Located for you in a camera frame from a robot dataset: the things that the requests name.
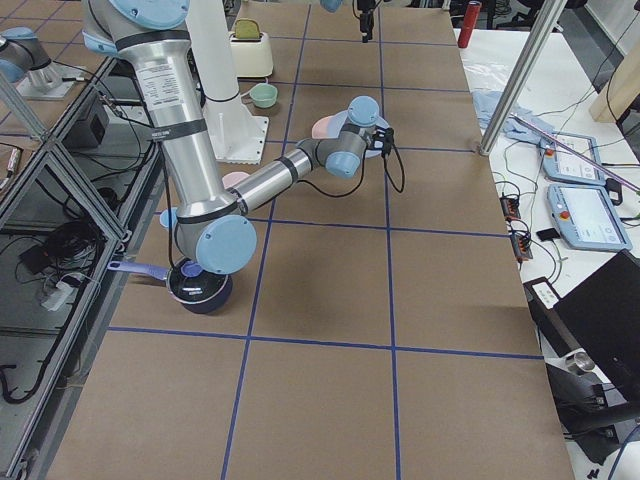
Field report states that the aluminium frame post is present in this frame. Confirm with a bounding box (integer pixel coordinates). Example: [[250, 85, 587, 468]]
[[478, 0, 567, 156]]

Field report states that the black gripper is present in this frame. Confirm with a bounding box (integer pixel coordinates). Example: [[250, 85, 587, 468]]
[[355, 0, 377, 43]]

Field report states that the red cylinder bottle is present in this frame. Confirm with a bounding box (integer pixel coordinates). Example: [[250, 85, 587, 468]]
[[457, 1, 482, 49]]

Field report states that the dark pot with glass lid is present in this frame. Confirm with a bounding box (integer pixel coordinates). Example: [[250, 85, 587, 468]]
[[107, 258, 233, 314]]

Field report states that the green bowl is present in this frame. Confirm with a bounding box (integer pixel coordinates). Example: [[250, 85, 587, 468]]
[[249, 83, 278, 109]]

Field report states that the light blue cloth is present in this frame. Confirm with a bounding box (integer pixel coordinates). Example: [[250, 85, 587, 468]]
[[472, 89, 556, 146]]

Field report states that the light blue cup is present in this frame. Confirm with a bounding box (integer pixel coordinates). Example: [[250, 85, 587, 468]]
[[159, 207, 178, 230]]

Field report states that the upper teach pendant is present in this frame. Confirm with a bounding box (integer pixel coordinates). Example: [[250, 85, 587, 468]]
[[538, 132, 605, 186]]

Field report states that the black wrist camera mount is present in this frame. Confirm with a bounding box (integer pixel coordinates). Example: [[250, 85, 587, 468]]
[[371, 127, 395, 157]]

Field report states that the light blue plate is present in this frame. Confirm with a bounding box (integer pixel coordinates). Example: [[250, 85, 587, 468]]
[[327, 110, 390, 158]]

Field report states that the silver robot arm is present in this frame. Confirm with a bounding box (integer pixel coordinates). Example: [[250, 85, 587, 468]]
[[320, 0, 380, 43], [82, 1, 380, 274]]

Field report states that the pink plate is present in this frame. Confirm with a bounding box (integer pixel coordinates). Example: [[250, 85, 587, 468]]
[[311, 115, 342, 139]]

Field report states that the white power strip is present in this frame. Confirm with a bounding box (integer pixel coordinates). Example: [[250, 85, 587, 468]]
[[531, 280, 560, 309]]

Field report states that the pink bowl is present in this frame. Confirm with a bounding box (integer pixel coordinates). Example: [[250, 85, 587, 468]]
[[222, 171, 249, 189]]

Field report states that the black laptop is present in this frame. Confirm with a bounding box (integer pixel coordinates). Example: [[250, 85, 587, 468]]
[[524, 250, 639, 401]]

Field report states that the lower teach pendant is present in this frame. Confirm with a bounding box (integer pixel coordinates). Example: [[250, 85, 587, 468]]
[[547, 183, 633, 252]]

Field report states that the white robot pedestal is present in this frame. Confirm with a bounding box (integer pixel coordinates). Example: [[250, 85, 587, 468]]
[[186, 0, 269, 164]]

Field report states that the cream toaster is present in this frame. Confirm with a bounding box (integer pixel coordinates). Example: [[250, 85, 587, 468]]
[[229, 18, 274, 78]]

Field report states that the teach pendant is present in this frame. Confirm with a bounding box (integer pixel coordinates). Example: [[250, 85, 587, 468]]
[[547, 183, 633, 252], [538, 132, 605, 186]]

